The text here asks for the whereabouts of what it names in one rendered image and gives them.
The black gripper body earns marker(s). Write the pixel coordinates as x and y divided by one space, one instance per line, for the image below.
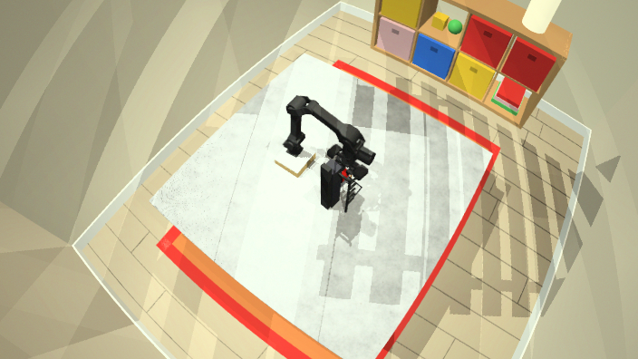
359 172

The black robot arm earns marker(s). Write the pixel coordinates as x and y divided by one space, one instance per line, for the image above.
346 133

